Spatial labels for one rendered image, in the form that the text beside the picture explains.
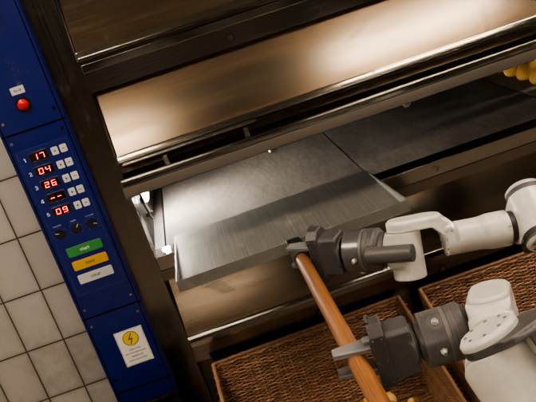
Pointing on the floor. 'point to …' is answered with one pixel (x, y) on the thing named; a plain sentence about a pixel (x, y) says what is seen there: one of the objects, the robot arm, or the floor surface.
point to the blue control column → (22, 47)
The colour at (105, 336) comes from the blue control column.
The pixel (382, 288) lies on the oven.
